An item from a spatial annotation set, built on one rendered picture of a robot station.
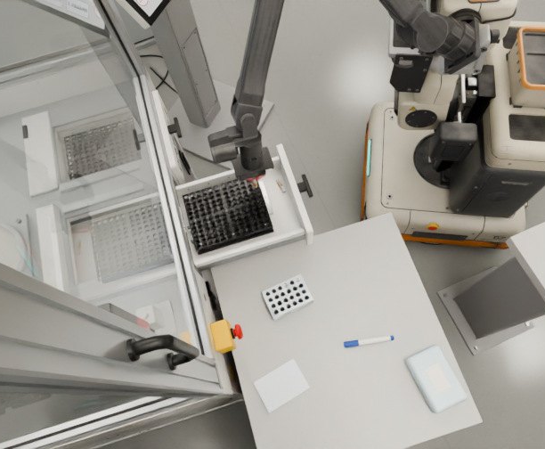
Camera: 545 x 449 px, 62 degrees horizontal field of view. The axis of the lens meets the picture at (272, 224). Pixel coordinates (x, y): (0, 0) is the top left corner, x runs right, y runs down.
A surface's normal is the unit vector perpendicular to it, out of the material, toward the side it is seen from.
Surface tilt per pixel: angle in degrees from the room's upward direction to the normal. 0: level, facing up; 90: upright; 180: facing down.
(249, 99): 59
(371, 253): 0
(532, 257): 0
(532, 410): 0
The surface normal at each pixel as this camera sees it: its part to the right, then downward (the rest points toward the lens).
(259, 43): 0.19, 0.57
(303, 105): -0.07, -0.36
